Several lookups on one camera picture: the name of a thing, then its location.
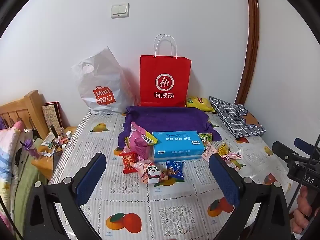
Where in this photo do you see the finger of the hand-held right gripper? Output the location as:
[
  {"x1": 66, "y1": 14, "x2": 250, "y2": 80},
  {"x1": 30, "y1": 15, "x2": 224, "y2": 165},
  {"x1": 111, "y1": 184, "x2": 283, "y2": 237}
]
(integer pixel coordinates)
[
  {"x1": 294, "y1": 137, "x2": 320, "y2": 155},
  {"x1": 272, "y1": 141, "x2": 304, "y2": 164}
]

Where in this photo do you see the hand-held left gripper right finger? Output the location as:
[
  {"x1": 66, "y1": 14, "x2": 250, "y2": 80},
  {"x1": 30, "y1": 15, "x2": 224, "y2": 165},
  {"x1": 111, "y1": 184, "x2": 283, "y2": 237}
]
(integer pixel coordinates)
[{"x1": 209, "y1": 153, "x2": 293, "y2": 240}]

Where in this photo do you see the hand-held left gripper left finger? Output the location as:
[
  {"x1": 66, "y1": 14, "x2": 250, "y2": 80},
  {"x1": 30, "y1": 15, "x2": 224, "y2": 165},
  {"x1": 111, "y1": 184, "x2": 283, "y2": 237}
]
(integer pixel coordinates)
[{"x1": 24, "y1": 152, "x2": 107, "y2": 240}]

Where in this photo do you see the yellow candy packet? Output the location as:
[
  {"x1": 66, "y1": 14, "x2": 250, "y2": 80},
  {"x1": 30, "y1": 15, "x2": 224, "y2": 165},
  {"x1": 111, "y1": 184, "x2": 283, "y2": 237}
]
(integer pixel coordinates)
[{"x1": 217, "y1": 142, "x2": 229, "y2": 155}]

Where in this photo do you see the pink bear snack packet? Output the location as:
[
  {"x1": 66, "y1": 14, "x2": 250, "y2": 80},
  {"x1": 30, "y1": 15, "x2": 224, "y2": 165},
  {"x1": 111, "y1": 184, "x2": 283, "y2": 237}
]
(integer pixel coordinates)
[{"x1": 202, "y1": 141, "x2": 217, "y2": 160}]

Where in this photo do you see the blue snack packet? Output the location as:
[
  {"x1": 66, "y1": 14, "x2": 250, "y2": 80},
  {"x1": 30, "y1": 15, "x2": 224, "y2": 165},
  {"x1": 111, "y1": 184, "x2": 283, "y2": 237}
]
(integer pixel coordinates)
[{"x1": 166, "y1": 160, "x2": 185, "y2": 180}]

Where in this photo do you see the large pink snack packet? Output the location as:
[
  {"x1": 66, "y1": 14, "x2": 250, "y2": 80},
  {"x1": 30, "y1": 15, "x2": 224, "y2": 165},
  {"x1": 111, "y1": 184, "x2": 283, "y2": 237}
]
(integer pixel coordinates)
[{"x1": 125, "y1": 122, "x2": 160, "y2": 160}]

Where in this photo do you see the person's right hand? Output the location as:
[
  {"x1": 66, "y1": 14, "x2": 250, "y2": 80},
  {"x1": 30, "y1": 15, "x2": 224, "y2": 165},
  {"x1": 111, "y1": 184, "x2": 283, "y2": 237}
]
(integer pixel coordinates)
[{"x1": 292, "y1": 186, "x2": 318, "y2": 233}]

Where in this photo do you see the pink white candy packet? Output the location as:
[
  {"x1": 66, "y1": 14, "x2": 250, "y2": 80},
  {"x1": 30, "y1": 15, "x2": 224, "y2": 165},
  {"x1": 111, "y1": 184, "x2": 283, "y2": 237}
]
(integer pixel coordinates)
[{"x1": 222, "y1": 149, "x2": 244, "y2": 161}]

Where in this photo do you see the red snack packet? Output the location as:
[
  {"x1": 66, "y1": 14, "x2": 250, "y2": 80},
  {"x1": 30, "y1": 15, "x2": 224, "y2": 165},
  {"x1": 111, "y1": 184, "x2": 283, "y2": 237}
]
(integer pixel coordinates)
[{"x1": 119, "y1": 151, "x2": 139, "y2": 174}]

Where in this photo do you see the green snack packet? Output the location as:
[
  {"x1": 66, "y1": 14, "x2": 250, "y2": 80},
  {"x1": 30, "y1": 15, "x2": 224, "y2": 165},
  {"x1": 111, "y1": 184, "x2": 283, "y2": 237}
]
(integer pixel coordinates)
[{"x1": 199, "y1": 133, "x2": 213, "y2": 145}]

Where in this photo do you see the wooden nightstand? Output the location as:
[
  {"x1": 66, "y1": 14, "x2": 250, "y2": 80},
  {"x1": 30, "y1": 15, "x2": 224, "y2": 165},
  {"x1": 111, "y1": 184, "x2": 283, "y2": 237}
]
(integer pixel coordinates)
[{"x1": 31, "y1": 126, "x2": 78, "y2": 180}]

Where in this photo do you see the cluster of small cosmetics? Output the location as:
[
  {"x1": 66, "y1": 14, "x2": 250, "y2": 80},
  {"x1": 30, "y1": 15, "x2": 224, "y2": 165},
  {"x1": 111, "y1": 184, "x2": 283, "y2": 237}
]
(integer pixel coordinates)
[{"x1": 41, "y1": 125, "x2": 73, "y2": 155}]

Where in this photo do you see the fruit print tablecloth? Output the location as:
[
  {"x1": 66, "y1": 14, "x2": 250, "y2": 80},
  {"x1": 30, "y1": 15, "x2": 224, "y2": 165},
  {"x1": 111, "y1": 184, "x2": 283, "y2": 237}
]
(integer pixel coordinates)
[{"x1": 50, "y1": 110, "x2": 295, "y2": 240}]

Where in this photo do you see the grey checkered cloth pouch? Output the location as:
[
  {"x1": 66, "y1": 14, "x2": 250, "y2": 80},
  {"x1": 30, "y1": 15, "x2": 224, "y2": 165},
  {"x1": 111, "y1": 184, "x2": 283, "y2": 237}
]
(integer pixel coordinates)
[{"x1": 209, "y1": 96, "x2": 266, "y2": 138}]

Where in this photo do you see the blue tissue pack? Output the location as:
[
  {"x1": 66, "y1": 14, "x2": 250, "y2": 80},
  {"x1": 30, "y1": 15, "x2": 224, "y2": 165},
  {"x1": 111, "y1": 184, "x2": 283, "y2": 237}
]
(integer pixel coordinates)
[{"x1": 152, "y1": 131, "x2": 204, "y2": 163}]

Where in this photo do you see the panda print snack packet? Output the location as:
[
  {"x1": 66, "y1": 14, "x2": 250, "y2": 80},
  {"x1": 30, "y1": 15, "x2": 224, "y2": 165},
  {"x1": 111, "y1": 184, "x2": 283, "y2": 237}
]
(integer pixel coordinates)
[{"x1": 145, "y1": 162, "x2": 163, "y2": 184}]

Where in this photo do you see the purple bottle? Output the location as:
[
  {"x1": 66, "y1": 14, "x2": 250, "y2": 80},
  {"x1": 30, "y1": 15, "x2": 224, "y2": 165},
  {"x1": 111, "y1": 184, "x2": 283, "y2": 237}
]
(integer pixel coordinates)
[{"x1": 20, "y1": 139, "x2": 42, "y2": 160}]

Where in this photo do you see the green blanket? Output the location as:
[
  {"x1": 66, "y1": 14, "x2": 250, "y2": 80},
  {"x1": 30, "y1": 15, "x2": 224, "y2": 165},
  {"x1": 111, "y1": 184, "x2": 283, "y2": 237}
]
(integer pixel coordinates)
[{"x1": 12, "y1": 140, "x2": 48, "y2": 230}]

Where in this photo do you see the patterned book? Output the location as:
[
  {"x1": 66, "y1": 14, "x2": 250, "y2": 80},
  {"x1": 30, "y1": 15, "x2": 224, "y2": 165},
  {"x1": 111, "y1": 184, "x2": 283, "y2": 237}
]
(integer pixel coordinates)
[{"x1": 41, "y1": 102, "x2": 63, "y2": 133}]

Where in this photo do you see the yellow chip bag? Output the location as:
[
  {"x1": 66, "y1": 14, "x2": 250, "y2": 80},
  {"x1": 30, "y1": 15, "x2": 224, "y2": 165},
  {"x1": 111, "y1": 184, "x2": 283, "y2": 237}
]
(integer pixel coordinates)
[{"x1": 185, "y1": 96, "x2": 216, "y2": 112}]

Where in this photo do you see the purple towel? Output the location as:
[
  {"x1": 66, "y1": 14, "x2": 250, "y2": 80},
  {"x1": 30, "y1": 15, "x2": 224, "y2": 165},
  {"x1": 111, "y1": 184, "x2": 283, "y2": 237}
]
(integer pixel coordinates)
[{"x1": 117, "y1": 106, "x2": 222, "y2": 150}]

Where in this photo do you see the colourful striped pillow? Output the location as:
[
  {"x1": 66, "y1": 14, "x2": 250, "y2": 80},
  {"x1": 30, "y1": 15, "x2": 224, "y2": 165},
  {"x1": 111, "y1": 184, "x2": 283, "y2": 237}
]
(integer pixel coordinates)
[{"x1": 0, "y1": 121, "x2": 25, "y2": 205}]

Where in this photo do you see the wooden headboard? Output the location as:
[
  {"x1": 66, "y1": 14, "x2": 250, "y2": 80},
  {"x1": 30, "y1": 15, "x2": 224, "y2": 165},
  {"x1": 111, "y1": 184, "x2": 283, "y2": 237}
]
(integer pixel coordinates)
[{"x1": 0, "y1": 90, "x2": 49, "y2": 139}]

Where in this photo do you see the white plastic bag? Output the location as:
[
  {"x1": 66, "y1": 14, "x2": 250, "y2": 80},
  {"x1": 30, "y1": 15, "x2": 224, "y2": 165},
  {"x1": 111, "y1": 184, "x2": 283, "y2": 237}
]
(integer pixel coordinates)
[{"x1": 71, "y1": 46, "x2": 135, "y2": 115}]

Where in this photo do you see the red paper bag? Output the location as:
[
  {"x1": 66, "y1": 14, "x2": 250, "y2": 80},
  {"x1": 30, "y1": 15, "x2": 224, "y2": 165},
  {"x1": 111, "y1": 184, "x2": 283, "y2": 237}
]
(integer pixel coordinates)
[{"x1": 139, "y1": 34, "x2": 192, "y2": 108}]

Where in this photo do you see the brown wooden door frame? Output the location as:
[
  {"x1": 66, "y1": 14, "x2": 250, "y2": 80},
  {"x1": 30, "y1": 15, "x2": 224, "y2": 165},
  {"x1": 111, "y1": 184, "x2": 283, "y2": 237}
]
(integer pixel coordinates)
[{"x1": 235, "y1": 0, "x2": 260, "y2": 105}]

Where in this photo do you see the white light switch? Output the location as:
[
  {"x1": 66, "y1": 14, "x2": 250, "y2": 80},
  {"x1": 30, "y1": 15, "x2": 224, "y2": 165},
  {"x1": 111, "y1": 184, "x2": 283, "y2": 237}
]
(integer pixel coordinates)
[{"x1": 111, "y1": 2, "x2": 130, "y2": 19}]

